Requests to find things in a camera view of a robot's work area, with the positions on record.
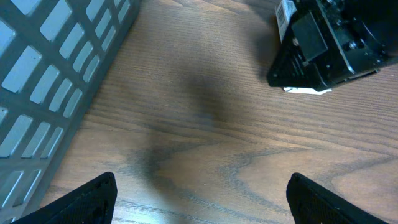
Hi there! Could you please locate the grey plastic basket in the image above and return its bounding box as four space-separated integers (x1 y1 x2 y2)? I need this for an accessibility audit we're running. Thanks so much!
1 0 140 223

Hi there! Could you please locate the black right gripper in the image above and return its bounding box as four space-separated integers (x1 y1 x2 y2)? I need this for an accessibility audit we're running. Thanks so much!
266 0 397 91

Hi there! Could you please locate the white Panadol box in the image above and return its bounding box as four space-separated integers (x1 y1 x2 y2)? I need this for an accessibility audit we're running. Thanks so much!
275 0 332 95

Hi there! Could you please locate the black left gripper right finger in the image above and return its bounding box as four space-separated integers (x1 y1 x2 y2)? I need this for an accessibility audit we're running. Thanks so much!
286 172 384 224

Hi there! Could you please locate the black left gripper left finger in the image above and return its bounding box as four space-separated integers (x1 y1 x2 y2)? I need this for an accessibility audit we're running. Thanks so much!
15 172 118 224

